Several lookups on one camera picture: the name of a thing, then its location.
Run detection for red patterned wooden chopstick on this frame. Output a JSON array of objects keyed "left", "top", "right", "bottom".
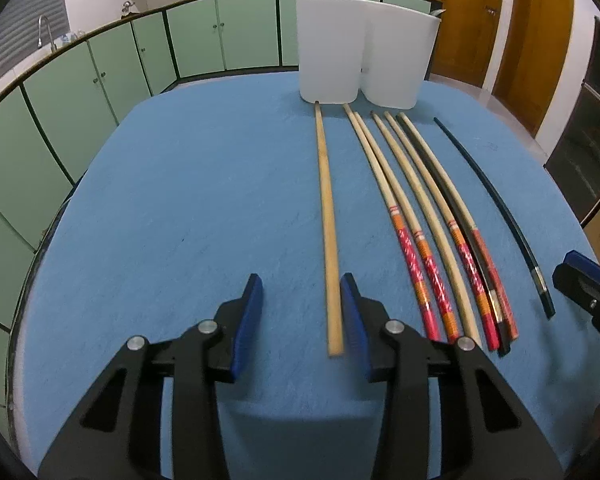
[
  {"left": 352, "top": 111, "right": 461, "bottom": 345},
  {"left": 343, "top": 103, "right": 441, "bottom": 342},
  {"left": 396, "top": 112, "right": 521, "bottom": 339},
  {"left": 384, "top": 111, "right": 501, "bottom": 352}
]

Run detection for black chopstick with silver band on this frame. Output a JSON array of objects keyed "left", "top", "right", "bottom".
[{"left": 432, "top": 116, "right": 557, "bottom": 320}]

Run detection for plain wooden chopstick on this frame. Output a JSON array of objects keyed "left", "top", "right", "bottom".
[
  {"left": 313, "top": 101, "right": 346, "bottom": 359},
  {"left": 371, "top": 112, "right": 482, "bottom": 350}
]

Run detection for grey window blinds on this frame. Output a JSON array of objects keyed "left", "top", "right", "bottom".
[{"left": 0, "top": 0, "right": 73, "bottom": 96}]

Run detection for metal sink faucet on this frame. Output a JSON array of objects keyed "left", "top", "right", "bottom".
[{"left": 37, "top": 15, "right": 58, "bottom": 52}]

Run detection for wooden door in frame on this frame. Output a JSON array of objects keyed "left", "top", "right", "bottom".
[{"left": 492, "top": 0, "right": 578, "bottom": 136}]

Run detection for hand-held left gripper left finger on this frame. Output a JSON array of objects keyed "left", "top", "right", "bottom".
[{"left": 37, "top": 273, "right": 264, "bottom": 480}]

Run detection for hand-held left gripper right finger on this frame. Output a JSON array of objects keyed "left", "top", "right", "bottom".
[{"left": 340, "top": 273, "right": 566, "bottom": 480}]

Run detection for green base cabinets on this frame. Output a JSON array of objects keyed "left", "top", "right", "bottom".
[{"left": 0, "top": 0, "right": 433, "bottom": 431}]

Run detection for closed wooden door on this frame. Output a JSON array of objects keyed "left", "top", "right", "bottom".
[{"left": 425, "top": 0, "right": 503, "bottom": 88}]

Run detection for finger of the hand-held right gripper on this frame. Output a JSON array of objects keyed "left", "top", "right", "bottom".
[{"left": 552, "top": 251, "right": 600, "bottom": 307}]

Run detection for white two-compartment chopstick holder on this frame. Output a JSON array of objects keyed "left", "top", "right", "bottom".
[{"left": 294, "top": 0, "right": 441, "bottom": 111}]

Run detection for blue table mat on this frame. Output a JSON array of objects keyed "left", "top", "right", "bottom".
[{"left": 10, "top": 70, "right": 600, "bottom": 480}]

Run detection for black glass-front cabinet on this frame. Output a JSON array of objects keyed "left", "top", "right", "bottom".
[{"left": 545, "top": 16, "right": 600, "bottom": 226}]

